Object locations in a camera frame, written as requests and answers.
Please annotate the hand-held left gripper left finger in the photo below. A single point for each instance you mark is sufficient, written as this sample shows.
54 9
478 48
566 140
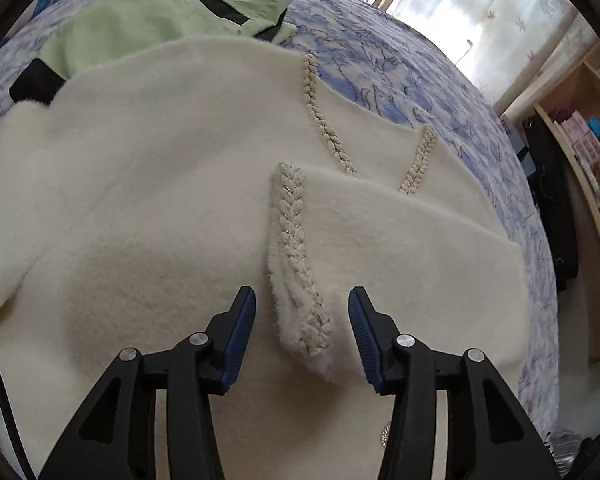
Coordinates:
240 335

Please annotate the sheer floral curtain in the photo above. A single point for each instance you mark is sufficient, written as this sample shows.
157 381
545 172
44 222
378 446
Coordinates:
480 10

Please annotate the light green garment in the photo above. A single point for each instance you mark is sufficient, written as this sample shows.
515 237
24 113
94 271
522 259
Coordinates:
145 20

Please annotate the small blue box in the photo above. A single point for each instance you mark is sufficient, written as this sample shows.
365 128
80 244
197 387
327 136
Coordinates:
595 126

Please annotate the blue floral blanket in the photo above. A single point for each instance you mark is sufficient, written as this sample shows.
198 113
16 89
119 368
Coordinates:
380 60

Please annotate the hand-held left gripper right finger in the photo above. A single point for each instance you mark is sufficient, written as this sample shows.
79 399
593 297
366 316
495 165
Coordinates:
362 330

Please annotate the blue storage box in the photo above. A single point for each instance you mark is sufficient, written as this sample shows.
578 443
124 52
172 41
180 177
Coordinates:
520 150

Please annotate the white fuzzy cardigan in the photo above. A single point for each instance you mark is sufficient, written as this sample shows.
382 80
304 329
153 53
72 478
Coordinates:
155 185

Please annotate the wooden shelf unit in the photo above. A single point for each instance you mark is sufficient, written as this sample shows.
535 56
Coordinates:
585 90

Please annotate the pink storage drawers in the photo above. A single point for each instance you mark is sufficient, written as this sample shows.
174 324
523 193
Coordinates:
587 146

